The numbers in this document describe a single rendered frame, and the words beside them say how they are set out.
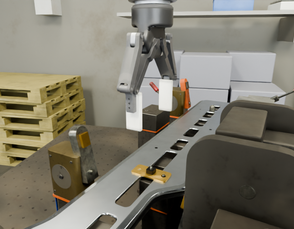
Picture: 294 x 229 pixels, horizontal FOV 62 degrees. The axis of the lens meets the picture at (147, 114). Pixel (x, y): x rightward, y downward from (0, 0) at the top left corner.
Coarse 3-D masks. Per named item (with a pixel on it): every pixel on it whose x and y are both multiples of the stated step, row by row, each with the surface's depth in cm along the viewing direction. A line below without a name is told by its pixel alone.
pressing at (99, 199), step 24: (192, 120) 87; (216, 120) 88; (144, 144) 69; (168, 144) 68; (192, 144) 68; (120, 168) 56; (168, 168) 56; (96, 192) 48; (120, 192) 48; (144, 192) 48; (168, 192) 47; (72, 216) 41; (96, 216) 41; (120, 216) 41
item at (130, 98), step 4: (120, 88) 40; (124, 88) 39; (124, 92) 40; (128, 96) 41; (132, 96) 41; (128, 100) 42; (132, 100) 41; (128, 104) 42; (132, 104) 41; (128, 108) 42; (132, 108) 42; (136, 108) 43; (132, 112) 42
